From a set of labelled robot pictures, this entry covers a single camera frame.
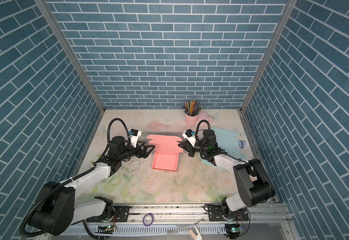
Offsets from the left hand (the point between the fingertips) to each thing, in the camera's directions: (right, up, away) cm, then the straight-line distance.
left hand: (149, 144), depth 84 cm
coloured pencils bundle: (+26, +23, +21) cm, 41 cm away
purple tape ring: (0, -36, -12) cm, 38 cm away
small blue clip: (+59, -2, +15) cm, 61 cm away
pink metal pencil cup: (+25, +14, +22) cm, 36 cm away
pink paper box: (+9, -5, +5) cm, 12 cm away
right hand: (+17, +1, +1) cm, 17 cm away
